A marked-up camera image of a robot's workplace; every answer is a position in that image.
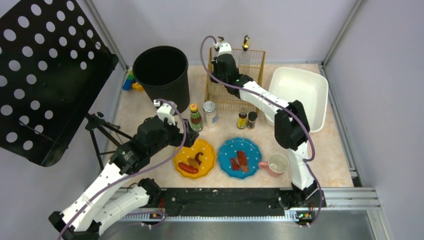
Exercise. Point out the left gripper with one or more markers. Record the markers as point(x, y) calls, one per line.
point(189, 136)

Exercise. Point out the sauce bottle yellow cap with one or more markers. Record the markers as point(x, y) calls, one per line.
point(196, 122)

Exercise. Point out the silver lid jar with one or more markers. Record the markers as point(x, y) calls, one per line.
point(210, 114)

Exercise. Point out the glass oil bottle brown liquid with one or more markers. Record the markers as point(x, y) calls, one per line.
point(244, 58)

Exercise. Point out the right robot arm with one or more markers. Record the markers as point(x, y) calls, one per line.
point(291, 126)

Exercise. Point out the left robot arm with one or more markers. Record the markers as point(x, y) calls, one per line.
point(93, 213)

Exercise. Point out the dark curved sausage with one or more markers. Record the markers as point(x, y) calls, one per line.
point(197, 158)

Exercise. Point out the brown food piece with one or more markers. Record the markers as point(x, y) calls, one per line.
point(191, 162)

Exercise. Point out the yellow dotted plate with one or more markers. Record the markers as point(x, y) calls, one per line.
point(208, 159)

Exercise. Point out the red sausage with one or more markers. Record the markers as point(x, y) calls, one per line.
point(187, 168)

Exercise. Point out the blue dotted plate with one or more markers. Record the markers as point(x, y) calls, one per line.
point(228, 152)

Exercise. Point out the small yellow label bottle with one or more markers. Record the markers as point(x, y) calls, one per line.
point(242, 119)

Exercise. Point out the red meat pieces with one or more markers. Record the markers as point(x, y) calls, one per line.
point(240, 162)

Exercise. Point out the small black cap bottle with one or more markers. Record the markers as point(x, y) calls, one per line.
point(251, 120)

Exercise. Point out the black ribbed trash bin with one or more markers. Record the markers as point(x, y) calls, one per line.
point(162, 71)

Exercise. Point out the colourful toy blocks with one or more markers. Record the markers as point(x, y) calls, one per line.
point(131, 84)

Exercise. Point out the pink mug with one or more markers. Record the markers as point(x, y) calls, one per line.
point(276, 165)

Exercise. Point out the black tripod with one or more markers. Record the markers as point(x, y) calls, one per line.
point(111, 131)

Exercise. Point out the white plastic tub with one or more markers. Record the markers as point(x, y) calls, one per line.
point(310, 88)

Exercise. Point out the black perforated stand panel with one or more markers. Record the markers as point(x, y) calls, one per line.
point(53, 65)

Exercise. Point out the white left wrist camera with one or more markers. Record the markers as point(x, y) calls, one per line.
point(165, 111)

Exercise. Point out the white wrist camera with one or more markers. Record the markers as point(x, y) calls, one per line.
point(165, 111)
point(222, 48)

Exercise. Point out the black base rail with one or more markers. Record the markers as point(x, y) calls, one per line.
point(230, 202)

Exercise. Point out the gold wire basket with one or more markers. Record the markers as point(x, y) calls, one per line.
point(218, 93)

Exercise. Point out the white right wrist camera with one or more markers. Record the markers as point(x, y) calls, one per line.
point(222, 48)

